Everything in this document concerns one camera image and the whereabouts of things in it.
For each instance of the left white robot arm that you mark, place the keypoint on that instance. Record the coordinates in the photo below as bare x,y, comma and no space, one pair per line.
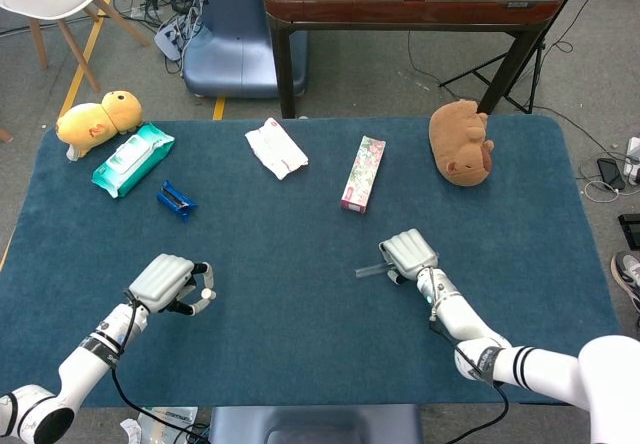
90,359

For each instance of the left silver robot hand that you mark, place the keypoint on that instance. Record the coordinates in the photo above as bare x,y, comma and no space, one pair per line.
160,281

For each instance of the black flat device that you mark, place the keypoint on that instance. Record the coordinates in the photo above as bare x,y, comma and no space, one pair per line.
631,231

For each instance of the blue felt table mat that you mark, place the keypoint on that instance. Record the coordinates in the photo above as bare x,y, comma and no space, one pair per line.
300,324

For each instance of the white tissue packet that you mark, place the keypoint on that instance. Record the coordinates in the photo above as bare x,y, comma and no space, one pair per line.
277,151

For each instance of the green wet wipes pack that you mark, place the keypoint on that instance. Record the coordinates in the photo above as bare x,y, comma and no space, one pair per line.
132,159

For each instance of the grey-blue robot torso base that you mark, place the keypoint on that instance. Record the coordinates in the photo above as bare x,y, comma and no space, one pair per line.
315,424

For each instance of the grey sneaker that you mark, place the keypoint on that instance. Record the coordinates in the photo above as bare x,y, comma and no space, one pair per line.
627,274

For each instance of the white green paper package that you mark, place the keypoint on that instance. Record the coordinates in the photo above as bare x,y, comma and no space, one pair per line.
165,421

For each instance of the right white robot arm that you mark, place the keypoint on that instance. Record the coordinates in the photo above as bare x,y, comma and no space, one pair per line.
465,314

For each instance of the pink floral carton box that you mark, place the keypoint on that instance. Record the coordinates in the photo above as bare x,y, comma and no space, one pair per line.
362,174

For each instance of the crumpled white paper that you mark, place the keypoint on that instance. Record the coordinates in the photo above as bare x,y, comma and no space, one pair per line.
131,430

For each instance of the small white stopper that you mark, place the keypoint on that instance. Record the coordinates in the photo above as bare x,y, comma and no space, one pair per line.
207,294

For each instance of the white wall charger block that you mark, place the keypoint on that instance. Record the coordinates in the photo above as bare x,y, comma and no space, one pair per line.
634,161

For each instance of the clear glass test tube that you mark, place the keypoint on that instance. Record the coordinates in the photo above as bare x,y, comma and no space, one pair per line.
370,269

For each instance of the yellow plush duck toy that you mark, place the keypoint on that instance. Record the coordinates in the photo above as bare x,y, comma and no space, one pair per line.
85,126

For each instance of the brown mahjong table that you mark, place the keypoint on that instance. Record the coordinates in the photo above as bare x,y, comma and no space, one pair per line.
400,11

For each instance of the black smartphone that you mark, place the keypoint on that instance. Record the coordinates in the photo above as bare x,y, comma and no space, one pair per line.
611,174

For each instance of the brown capybara plush toy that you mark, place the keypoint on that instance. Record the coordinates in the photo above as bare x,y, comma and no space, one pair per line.
457,149

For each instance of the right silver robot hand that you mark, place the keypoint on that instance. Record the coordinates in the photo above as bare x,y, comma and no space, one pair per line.
410,254

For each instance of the white power strip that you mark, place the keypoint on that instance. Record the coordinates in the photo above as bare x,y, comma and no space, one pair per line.
170,39

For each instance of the blue-grey machine base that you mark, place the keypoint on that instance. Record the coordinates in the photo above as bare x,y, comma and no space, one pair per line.
235,44

